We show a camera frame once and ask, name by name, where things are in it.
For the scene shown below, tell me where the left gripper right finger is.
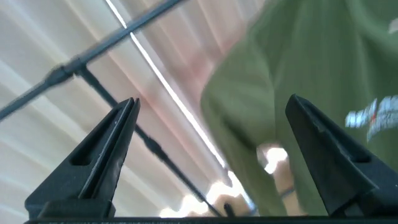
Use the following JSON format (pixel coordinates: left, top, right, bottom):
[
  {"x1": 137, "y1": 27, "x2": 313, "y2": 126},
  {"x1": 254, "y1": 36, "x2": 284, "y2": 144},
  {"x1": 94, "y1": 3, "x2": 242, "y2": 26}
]
[{"x1": 284, "y1": 93, "x2": 398, "y2": 217}]

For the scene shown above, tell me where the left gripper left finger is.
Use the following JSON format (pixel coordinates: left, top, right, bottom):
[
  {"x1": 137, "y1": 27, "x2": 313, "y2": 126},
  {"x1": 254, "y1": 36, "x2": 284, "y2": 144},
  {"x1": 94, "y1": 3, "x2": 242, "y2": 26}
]
[{"x1": 24, "y1": 96, "x2": 142, "y2": 219}]

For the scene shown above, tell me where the green long-sleeved shirt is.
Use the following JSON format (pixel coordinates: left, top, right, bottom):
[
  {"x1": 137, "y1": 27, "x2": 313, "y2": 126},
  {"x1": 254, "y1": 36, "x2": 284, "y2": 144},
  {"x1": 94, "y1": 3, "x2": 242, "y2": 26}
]
[{"x1": 200, "y1": 0, "x2": 398, "y2": 218}]

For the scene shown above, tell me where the black clothes rack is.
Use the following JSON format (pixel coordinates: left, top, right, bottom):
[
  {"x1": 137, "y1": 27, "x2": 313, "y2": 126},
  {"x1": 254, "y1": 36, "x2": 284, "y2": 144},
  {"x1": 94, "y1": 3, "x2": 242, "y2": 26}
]
[{"x1": 0, "y1": 0, "x2": 236, "y2": 218}]

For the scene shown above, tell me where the beige curtain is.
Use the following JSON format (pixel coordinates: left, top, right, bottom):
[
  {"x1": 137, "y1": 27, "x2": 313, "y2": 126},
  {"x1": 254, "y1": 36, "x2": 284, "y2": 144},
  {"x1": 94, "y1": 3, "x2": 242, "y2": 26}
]
[{"x1": 0, "y1": 0, "x2": 268, "y2": 218}]

